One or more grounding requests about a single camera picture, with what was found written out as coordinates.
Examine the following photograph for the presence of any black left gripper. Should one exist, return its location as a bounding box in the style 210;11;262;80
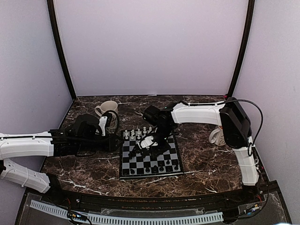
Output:
77;133;124;152

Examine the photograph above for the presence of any pile of black chess pieces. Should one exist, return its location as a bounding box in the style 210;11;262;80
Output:
128;146;146;160

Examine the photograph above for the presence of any black grey chess board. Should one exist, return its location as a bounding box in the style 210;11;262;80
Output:
119;129;184;180

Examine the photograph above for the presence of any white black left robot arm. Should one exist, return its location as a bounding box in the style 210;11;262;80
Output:
0;110;122;204

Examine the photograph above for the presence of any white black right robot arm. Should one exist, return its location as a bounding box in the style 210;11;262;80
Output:
130;97;259;203

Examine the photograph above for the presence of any cream floral mug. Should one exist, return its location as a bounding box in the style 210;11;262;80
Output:
94;100;118;132

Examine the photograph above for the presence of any white mug orange interior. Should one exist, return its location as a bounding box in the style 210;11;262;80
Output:
209;126;225;146

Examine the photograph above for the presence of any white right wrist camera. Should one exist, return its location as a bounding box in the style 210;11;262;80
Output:
137;136;158;149

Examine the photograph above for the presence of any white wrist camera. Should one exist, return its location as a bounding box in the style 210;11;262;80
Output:
137;136;158;149
98;116;110;136

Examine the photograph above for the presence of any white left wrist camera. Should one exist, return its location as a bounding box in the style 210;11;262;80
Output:
98;116;110;136

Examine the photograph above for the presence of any black front rail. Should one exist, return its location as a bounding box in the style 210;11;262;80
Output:
60;190;246;210

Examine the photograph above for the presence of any white slotted cable duct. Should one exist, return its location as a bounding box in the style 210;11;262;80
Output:
30;200;224;225

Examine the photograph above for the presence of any black right frame post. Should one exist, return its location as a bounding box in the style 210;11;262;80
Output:
226;0;255;98

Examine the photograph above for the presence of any black frame post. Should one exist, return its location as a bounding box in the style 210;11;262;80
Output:
46;0;77;101
226;0;255;98

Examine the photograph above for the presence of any black left frame post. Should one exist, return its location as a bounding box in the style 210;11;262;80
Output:
46;0;77;101

